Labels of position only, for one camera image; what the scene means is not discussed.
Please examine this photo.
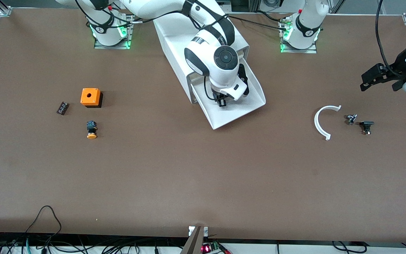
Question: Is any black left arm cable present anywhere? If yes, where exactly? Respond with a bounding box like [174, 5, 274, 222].
[376, 0, 401, 76]

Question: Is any grey camera post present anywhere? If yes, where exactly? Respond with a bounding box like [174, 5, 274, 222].
[180, 226, 204, 254]

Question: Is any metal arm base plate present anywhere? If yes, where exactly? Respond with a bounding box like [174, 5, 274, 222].
[94, 14, 135, 50]
[279, 19, 318, 54]

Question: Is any white curved plastic part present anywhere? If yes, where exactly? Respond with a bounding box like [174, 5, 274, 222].
[314, 105, 342, 141]

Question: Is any curled black cable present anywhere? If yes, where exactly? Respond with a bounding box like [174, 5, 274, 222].
[332, 241, 367, 254]

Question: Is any tangled black cable bundle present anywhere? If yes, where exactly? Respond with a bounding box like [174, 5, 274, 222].
[0, 231, 189, 254]

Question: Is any thin black cable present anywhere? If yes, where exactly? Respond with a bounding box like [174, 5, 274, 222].
[226, 15, 288, 30]

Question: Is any orange push button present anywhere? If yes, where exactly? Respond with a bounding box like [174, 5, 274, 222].
[86, 120, 98, 139]

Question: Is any black switch part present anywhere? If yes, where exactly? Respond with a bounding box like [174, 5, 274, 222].
[359, 121, 375, 135]

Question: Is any orange button enclosure box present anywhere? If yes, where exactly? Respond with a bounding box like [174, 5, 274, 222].
[80, 88, 103, 108]

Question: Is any looped black cable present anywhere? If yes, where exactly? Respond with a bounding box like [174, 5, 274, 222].
[25, 206, 62, 244]

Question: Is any red lit circuit board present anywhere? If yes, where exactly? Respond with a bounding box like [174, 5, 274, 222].
[201, 241, 231, 254]

